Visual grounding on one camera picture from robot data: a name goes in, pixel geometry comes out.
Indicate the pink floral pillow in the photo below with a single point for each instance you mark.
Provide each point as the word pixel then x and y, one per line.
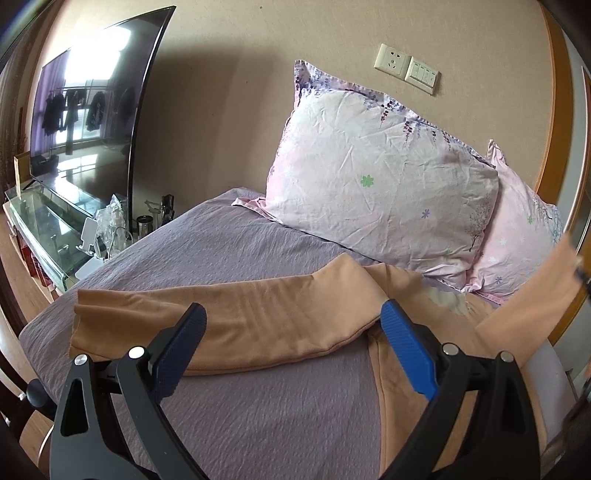
pixel 519 238

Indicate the glass tv stand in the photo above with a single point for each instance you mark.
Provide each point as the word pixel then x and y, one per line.
pixel 50 222

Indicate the clear plastic bag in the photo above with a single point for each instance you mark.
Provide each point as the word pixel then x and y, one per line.
pixel 112 235

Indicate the black thermos cup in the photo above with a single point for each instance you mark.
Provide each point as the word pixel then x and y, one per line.
pixel 144 225

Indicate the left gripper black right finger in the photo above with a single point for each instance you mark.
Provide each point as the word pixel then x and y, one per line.
pixel 479 421

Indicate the white phone stand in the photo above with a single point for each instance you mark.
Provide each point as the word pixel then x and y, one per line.
pixel 88 237

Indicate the orange wooden headboard frame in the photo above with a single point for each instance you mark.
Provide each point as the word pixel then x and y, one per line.
pixel 564 177

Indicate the black flat television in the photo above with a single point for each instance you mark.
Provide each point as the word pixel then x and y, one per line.
pixel 86 112

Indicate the white floral pillow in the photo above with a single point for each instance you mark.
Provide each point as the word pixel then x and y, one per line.
pixel 357 167

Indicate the white wall socket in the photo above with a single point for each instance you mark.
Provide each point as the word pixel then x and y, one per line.
pixel 392 61

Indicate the lilac bed sheet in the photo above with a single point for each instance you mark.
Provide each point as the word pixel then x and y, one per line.
pixel 295 378

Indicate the tan fleece garment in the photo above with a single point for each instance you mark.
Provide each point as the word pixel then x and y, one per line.
pixel 267 323

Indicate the white light switch panel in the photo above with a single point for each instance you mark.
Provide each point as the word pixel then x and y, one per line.
pixel 422 76

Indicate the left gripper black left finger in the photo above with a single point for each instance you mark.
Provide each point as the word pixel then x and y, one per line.
pixel 87 441

